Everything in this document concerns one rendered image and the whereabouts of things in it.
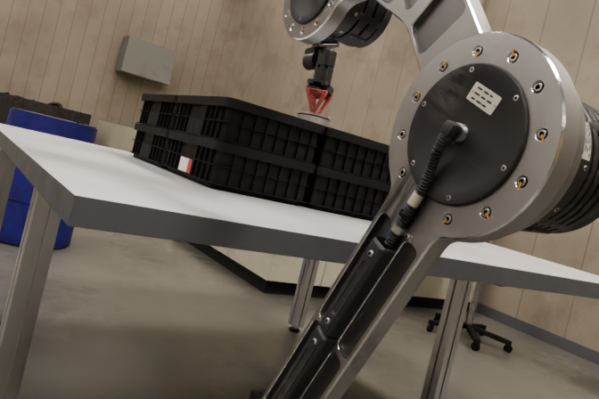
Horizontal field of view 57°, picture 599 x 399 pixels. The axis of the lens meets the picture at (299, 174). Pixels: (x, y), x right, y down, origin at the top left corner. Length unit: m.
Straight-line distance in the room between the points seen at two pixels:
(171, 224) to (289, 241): 0.20
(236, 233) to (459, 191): 0.35
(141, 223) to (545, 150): 0.50
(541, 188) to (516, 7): 4.90
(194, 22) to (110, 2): 1.37
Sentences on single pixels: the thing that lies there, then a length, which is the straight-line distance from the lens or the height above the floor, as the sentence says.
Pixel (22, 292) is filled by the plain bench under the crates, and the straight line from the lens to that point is 1.38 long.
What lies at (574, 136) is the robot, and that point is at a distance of 0.61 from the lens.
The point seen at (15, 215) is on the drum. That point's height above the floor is 0.17.
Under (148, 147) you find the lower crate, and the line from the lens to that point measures 1.91.
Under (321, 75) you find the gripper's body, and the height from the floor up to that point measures 1.09.
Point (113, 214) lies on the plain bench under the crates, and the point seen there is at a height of 0.68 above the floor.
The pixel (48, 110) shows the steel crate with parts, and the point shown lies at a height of 0.76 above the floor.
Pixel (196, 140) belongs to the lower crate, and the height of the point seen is 0.81.
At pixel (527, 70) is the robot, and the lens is 0.63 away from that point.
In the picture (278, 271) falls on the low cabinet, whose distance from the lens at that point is 3.48.
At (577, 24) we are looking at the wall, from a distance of 5.04.
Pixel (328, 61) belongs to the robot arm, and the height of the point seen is 1.14.
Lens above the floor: 0.80
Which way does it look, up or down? 1 degrees down
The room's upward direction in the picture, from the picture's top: 14 degrees clockwise
